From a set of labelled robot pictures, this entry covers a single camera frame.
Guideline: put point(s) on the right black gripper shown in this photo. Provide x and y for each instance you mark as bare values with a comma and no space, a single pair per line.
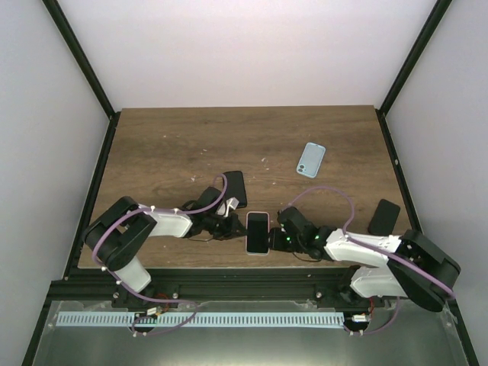
275,241

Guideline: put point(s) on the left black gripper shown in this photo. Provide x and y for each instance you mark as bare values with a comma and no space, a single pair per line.
231,232

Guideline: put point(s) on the pink phone case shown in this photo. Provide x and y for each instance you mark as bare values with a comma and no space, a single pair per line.
268,219

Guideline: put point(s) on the light blue phone case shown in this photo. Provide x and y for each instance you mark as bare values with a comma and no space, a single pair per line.
311,160

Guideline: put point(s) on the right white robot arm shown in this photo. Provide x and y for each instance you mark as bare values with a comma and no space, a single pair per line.
409,266

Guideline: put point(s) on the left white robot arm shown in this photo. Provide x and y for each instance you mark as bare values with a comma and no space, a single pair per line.
118,234

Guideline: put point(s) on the light blue slotted strip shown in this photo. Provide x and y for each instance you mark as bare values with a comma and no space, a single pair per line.
210,319

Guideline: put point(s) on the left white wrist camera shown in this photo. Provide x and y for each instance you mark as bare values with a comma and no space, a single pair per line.
227,207

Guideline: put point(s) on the black front rail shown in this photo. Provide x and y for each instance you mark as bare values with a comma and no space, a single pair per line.
319,285

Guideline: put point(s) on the right black frame post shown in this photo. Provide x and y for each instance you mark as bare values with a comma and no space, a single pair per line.
422,40

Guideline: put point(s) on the black frame post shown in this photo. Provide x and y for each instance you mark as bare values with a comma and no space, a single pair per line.
422,40
68,34

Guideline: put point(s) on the left black frame post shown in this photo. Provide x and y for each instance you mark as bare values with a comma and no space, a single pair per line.
68,34

